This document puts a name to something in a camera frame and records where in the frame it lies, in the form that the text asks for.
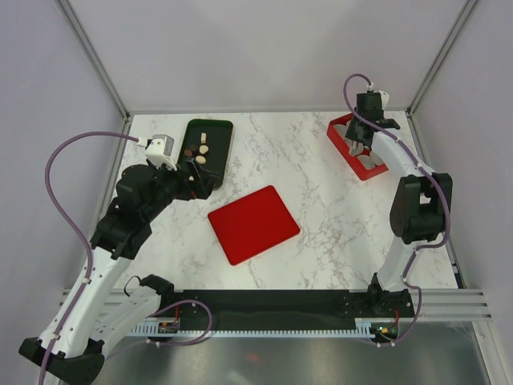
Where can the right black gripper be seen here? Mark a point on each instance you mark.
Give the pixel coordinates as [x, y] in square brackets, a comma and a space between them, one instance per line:
[350, 132]

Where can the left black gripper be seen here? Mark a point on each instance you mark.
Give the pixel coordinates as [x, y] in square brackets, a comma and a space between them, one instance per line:
[199, 188]

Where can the dark green tray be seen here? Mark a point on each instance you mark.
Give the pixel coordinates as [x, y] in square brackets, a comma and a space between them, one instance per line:
[219, 141]

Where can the metal tongs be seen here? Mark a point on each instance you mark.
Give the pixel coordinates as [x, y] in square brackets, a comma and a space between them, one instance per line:
[355, 148]

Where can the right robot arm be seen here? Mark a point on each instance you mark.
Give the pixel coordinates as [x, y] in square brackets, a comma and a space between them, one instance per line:
[420, 212]

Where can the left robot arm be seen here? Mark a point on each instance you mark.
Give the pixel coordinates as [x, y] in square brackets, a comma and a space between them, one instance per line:
[74, 347]

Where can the white heart chocolate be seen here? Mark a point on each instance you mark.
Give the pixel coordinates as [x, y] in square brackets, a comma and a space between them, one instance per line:
[204, 148]

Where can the red chocolate box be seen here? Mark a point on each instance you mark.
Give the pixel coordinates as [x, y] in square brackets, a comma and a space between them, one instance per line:
[364, 164]

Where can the red box lid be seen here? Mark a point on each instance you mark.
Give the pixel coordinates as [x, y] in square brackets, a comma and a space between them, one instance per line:
[252, 224]

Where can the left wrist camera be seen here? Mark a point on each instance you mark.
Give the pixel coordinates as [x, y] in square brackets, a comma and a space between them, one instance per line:
[159, 152]

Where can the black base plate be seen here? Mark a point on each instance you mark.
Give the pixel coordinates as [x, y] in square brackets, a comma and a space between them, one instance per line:
[296, 309]

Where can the white cable duct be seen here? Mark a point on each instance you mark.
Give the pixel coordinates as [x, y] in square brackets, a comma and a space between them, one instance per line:
[361, 329]

